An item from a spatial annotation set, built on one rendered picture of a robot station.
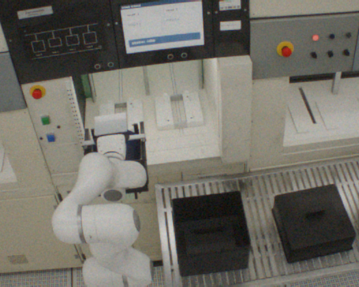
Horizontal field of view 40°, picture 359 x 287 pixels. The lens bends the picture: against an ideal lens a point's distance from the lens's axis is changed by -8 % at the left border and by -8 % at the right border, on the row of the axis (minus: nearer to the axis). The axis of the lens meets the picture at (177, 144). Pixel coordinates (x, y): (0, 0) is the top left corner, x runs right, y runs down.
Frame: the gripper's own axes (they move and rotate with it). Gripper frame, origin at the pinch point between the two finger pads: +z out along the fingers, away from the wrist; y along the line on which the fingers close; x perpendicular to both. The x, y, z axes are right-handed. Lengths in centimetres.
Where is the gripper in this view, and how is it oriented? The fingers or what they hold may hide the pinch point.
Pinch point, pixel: (111, 128)
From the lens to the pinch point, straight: 195.8
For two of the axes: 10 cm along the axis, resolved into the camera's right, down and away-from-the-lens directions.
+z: -1.0, -7.1, 7.0
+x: -0.7, -7.0, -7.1
